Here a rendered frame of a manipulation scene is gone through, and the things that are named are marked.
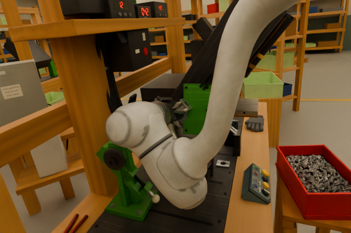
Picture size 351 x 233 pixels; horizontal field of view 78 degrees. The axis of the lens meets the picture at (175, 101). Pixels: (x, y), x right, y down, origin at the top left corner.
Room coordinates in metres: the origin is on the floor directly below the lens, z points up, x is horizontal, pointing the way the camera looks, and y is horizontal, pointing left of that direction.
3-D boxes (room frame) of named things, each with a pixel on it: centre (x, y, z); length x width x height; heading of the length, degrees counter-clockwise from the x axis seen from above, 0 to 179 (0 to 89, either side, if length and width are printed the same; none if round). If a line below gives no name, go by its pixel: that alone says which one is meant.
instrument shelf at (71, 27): (1.05, 0.18, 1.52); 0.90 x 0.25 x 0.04; 158
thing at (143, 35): (0.93, 0.17, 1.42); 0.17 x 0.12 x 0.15; 158
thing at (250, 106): (0.98, -0.19, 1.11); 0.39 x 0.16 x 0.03; 68
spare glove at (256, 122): (1.17, -0.45, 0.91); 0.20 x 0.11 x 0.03; 155
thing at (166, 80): (1.10, 0.02, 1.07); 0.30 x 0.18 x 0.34; 158
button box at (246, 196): (0.66, -0.27, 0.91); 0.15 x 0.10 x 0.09; 158
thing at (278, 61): (4.20, -1.30, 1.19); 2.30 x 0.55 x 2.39; 23
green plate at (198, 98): (0.86, -0.10, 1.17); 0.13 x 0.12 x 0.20; 158
